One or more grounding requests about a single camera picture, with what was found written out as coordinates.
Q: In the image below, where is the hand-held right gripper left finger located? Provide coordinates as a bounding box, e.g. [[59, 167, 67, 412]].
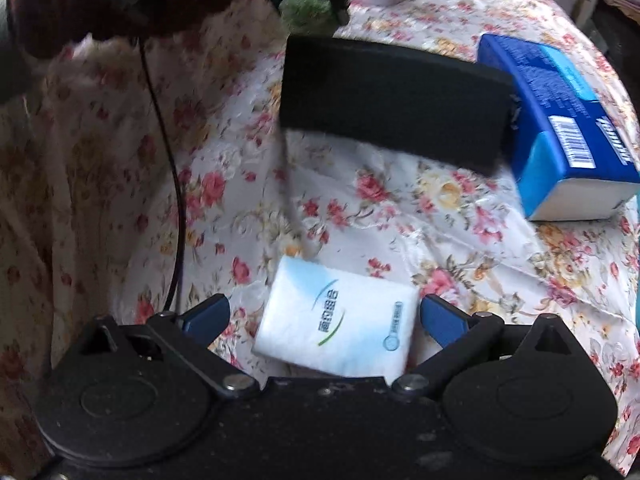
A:
[[75, 293, 262, 399]]

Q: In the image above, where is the floral cloth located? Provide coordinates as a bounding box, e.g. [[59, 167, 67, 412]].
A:
[[0, 0, 640, 480]]

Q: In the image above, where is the green fuzzy sock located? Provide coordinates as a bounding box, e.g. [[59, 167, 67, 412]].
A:
[[279, 0, 335, 31]]

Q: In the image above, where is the person's left hand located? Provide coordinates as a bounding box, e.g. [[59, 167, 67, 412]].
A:
[[7, 0, 241, 60]]

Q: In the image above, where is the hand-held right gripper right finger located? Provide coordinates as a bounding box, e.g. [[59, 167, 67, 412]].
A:
[[391, 293, 584, 399]]

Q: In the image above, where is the black cable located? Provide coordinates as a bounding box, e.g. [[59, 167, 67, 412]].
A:
[[139, 40, 187, 313]]

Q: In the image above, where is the blue tissue pack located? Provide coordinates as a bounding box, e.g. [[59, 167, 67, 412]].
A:
[[477, 34, 640, 222]]

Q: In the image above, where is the white and light-blue tissue pack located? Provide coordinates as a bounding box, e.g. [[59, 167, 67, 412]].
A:
[[251, 255, 420, 380]]

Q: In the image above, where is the black furniture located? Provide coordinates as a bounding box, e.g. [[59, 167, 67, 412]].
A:
[[592, 7, 640, 68]]

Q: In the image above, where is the black fabric storage box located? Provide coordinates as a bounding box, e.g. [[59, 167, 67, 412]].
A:
[[279, 34, 517, 171]]

